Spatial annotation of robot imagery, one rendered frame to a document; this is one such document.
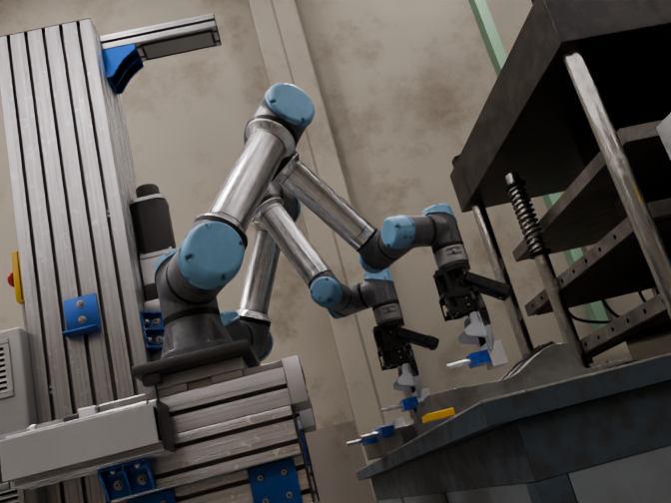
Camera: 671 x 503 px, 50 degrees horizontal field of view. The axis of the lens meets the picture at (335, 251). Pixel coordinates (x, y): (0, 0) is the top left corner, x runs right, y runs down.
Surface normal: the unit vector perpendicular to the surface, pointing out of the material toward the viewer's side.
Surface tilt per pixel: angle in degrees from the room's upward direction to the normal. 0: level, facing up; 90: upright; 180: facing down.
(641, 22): 90
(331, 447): 90
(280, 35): 90
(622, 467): 90
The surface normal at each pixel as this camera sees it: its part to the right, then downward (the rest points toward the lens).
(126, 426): 0.00, -0.33
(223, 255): 0.40, -0.29
